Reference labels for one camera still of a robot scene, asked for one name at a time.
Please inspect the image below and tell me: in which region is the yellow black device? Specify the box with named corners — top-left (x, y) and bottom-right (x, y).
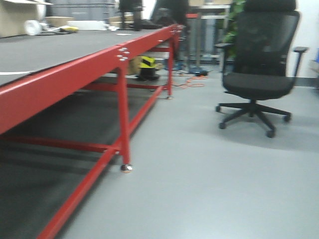
top-left (137, 56), bottom-right (160, 81)

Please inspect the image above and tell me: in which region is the orange cable on floor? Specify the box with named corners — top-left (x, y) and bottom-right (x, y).
top-left (171, 74), bottom-right (209, 89)

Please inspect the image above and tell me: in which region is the red metal table frame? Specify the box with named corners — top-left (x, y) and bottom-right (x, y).
top-left (0, 24), bottom-right (181, 239)

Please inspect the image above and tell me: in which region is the black office chair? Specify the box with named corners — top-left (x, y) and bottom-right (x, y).
top-left (215, 0), bottom-right (300, 138)

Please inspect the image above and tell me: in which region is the white roll on table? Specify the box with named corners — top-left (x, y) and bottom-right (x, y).
top-left (24, 20), bottom-right (42, 36)

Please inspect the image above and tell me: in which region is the green plant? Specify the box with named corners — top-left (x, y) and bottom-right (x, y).
top-left (219, 0), bottom-right (246, 59)

